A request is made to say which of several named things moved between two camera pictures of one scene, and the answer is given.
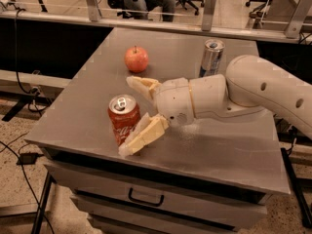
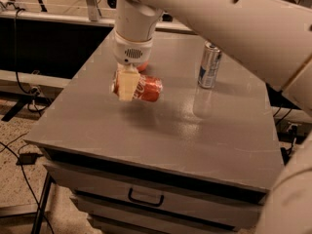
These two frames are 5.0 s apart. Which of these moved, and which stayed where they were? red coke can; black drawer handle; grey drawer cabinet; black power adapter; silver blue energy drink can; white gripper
Moved: red coke can; white gripper
Stayed: silver blue energy drink can; black power adapter; grey drawer cabinet; black drawer handle
